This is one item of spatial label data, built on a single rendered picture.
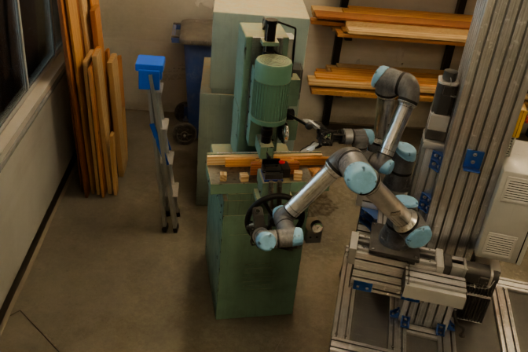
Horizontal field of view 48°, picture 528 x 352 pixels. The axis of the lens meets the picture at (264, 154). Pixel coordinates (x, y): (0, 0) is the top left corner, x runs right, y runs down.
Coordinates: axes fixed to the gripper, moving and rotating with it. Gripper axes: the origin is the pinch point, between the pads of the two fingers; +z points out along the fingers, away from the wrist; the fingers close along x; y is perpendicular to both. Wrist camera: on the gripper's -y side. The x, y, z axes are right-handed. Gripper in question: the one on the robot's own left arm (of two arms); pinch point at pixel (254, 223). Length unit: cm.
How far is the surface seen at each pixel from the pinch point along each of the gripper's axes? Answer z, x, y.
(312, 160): 32, 37, -25
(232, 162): 29.7, -4.9, -27.1
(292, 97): 34, 29, -58
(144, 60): 84, -46, -86
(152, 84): 82, -43, -72
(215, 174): 24.4, -14.0, -21.8
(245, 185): 18.2, -0.4, -15.8
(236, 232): 31.4, -4.9, 8.6
